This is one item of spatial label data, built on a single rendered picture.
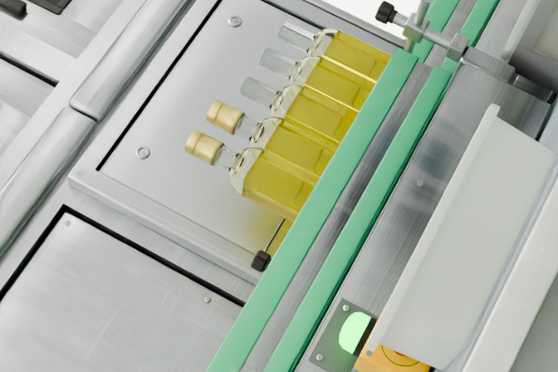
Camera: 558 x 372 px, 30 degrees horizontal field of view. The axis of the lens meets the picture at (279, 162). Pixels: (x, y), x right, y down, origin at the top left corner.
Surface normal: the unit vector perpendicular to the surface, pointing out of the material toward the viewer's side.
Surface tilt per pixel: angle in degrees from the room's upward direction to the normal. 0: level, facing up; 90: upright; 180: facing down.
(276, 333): 90
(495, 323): 90
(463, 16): 90
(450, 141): 90
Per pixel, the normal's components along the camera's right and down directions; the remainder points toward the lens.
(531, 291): -0.04, -0.25
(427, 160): 0.09, -0.47
